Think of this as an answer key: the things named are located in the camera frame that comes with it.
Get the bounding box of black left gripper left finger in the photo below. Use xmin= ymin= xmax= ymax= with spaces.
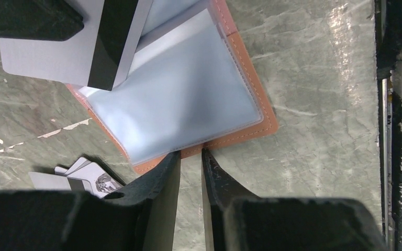
xmin=0 ymin=151 xmax=181 ymax=250

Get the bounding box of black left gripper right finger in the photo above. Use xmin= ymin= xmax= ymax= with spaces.
xmin=202 ymin=149 xmax=386 ymax=250

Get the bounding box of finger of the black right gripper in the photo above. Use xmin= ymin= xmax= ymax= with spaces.
xmin=0 ymin=0 xmax=84 ymax=41

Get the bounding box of silver magnetic stripe card stack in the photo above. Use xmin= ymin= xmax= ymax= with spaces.
xmin=29 ymin=157 xmax=124 ymax=198

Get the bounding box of brown leather card holder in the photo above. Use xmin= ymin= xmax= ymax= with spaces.
xmin=68 ymin=1 xmax=278 ymax=174

